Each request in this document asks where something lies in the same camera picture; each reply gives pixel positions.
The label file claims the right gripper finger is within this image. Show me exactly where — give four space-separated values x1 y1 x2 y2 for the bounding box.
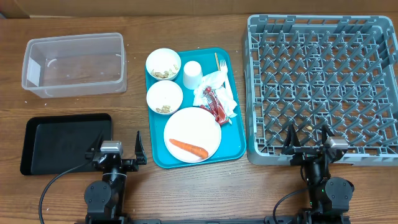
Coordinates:
321 124 334 146
284 124 301 149

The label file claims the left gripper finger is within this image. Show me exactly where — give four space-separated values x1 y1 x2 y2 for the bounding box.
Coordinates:
91 131 103 152
134 131 147 159

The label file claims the orange carrot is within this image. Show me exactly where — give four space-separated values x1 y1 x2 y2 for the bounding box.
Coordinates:
169 139 209 159

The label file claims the pink bowl with crumbs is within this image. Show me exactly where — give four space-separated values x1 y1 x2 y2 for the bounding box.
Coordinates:
146 80 183 115

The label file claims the red snack wrapper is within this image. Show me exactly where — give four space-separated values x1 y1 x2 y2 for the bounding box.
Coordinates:
200 86 230 126

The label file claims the white bowl with nuts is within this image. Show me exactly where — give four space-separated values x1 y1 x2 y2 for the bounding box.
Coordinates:
146 48 182 81

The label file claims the white napkin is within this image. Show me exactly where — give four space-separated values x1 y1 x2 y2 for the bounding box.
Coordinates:
193 71 238 124

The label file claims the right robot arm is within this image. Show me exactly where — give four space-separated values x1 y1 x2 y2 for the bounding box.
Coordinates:
272 124 354 223

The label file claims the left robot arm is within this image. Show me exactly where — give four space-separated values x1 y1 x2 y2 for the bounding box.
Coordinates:
84 132 147 223

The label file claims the grey dishwasher rack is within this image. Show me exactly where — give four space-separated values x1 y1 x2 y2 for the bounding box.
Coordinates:
243 14 397 166

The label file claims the black plastic tray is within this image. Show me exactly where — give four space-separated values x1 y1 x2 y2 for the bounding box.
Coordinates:
20 113 113 175

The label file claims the teal serving tray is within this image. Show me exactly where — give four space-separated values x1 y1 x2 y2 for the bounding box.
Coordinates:
144 47 247 169

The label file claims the white round plate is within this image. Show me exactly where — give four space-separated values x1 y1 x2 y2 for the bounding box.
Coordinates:
164 107 221 164

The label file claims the clear plastic bin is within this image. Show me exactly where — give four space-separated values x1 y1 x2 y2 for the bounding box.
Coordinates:
21 32 127 98

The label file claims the white paper cup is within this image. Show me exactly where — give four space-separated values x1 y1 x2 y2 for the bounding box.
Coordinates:
183 60 203 90

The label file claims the white plastic fork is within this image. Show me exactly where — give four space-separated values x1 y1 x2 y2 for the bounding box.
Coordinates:
219 60 233 99

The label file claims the wooden chopstick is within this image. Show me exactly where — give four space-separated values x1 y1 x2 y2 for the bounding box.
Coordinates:
214 52 221 71

